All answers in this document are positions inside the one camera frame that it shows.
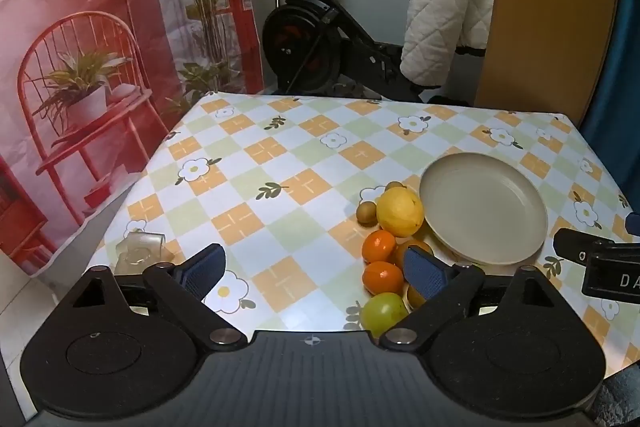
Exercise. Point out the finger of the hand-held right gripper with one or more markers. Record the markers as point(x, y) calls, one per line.
point(572, 244)
point(634, 225)

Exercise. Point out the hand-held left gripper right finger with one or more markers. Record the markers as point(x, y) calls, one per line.
point(422, 274)

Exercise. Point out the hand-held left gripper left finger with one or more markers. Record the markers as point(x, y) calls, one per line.
point(205, 269)

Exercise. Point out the deep orange orange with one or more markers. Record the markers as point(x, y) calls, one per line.
point(398, 257)

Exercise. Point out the small orange mandarin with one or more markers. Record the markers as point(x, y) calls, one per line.
point(378, 246)
point(382, 278)

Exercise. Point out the yellow-green apple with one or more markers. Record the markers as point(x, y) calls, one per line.
point(382, 314)

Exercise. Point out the yellow lemon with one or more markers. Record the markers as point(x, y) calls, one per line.
point(400, 212)

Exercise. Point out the beige plate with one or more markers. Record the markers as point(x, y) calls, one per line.
point(480, 207)

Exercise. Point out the small clear glass container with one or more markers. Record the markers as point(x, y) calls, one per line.
point(140, 249)

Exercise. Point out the small brown kiwi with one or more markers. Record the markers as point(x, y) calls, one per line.
point(395, 186)
point(366, 212)

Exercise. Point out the blue curtain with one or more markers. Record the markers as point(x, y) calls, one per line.
point(625, 82)

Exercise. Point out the wooden board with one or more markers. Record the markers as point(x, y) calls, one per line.
point(550, 7)

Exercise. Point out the black exercise bike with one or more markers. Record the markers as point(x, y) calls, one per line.
point(300, 37)

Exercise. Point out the white quilted blanket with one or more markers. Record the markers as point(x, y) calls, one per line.
point(445, 7)

